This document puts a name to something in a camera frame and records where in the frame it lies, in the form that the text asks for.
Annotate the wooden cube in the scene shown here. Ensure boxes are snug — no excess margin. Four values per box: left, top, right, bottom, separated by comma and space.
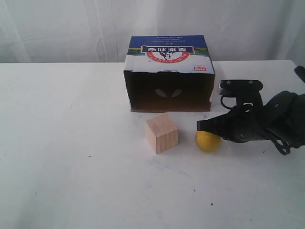
145, 113, 179, 154

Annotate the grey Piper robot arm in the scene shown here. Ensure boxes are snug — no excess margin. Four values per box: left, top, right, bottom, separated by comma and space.
197, 79, 305, 155

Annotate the white backdrop curtain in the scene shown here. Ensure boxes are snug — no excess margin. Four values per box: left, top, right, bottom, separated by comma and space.
0, 0, 305, 65

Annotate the yellow ball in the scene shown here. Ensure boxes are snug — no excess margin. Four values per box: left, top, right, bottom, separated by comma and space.
195, 131, 222, 152

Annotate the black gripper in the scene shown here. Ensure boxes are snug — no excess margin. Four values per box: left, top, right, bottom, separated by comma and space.
197, 104, 279, 143

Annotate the open printed cardboard box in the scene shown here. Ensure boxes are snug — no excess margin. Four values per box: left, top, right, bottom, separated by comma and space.
123, 35, 215, 113

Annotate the black cable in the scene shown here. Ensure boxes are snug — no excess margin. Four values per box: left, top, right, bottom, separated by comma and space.
220, 95, 293, 156

